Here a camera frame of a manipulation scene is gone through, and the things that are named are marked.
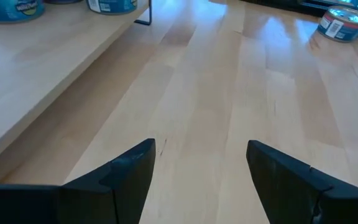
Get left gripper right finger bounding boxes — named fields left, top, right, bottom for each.
left=246, top=139, right=358, bottom=224

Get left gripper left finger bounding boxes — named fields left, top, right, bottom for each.
left=0, top=138, right=157, bottom=224

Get wooden shelf black wire legs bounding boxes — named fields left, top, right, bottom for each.
left=0, top=0, right=153, bottom=175

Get blue-label pull-tab tuna can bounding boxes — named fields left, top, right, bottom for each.
left=0, top=0, right=46, bottom=24
left=316, top=6, right=358, bottom=42
left=86, top=0, right=139, bottom=16

